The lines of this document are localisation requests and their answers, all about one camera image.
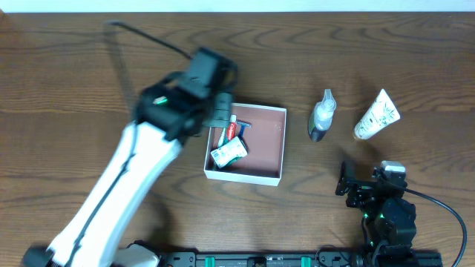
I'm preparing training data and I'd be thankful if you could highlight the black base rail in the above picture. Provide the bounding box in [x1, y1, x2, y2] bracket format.
[158, 251, 443, 267]

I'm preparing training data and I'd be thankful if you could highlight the blue disposable razor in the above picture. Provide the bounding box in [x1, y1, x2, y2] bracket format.
[237, 120, 252, 138]

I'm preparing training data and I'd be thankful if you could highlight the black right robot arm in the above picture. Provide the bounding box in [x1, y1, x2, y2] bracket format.
[335, 161, 419, 267]

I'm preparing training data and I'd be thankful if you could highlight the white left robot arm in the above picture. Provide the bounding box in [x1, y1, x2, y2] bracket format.
[22, 47, 238, 266]

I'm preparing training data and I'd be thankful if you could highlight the Colgate toothpaste tube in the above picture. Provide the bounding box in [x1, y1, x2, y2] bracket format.
[226, 114, 237, 141]

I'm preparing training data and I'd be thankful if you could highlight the white box with red interior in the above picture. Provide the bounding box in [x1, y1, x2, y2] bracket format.
[203, 103, 287, 186]

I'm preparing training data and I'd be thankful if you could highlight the green Dettol soap pack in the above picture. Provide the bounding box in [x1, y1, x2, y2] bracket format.
[211, 136, 248, 168]

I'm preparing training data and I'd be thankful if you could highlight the clear foam pump soap bottle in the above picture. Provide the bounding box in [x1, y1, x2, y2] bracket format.
[308, 89, 337, 142]

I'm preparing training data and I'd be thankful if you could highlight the white Pantene tube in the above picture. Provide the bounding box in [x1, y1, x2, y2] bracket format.
[353, 89, 401, 140]

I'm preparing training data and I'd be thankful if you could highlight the green toothbrush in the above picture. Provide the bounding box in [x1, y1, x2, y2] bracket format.
[212, 128, 227, 171]

